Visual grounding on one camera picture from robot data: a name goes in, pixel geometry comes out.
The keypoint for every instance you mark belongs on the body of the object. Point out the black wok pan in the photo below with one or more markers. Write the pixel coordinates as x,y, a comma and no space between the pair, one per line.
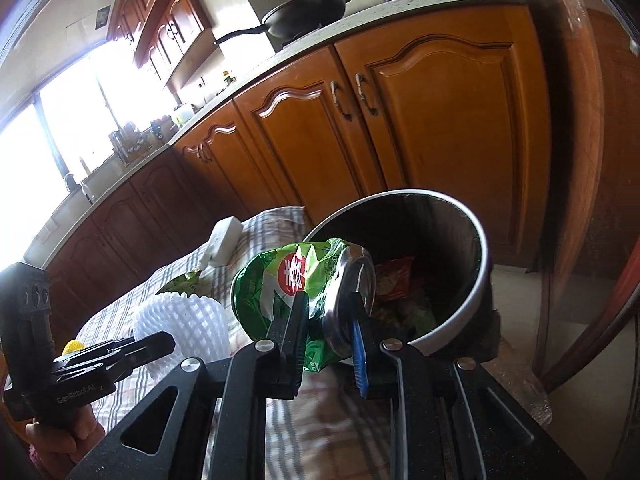
293,19

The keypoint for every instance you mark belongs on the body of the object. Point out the red snack wrapper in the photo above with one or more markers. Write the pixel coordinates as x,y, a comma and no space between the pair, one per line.
398,283

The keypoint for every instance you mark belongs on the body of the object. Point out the wooden base kitchen cabinets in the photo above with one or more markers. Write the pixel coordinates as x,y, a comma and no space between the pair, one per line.
454,100

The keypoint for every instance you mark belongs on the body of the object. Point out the green spout drink pouch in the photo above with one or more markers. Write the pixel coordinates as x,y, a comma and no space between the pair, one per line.
187,283

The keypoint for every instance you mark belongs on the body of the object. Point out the green snack bag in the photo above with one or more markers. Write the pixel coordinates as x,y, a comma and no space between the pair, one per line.
327,272

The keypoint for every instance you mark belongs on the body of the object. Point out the wooden upper wall cabinets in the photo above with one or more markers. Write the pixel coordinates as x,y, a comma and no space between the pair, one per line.
173,38

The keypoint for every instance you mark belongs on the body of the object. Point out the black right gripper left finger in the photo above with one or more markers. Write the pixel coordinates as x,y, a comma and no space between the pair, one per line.
286,361

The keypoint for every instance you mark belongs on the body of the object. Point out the left hand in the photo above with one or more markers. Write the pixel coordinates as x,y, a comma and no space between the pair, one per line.
55,452

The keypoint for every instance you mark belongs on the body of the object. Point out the plaid checkered tablecloth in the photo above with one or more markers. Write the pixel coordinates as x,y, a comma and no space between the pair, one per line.
327,431

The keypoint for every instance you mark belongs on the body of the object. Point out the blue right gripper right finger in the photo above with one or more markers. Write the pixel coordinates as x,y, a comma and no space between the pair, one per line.
364,349

